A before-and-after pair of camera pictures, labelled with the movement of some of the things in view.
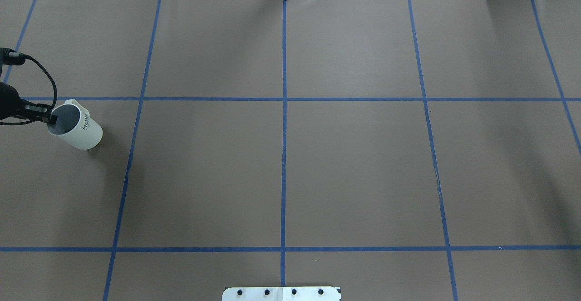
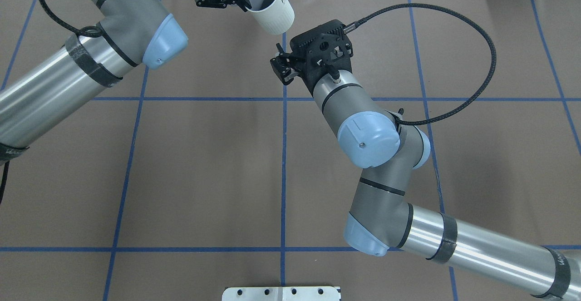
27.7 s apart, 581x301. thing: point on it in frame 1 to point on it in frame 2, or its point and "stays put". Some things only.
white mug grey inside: x=75 y=127 to x=271 y=9
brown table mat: x=404 y=145 stays put
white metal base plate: x=282 y=293 stays put
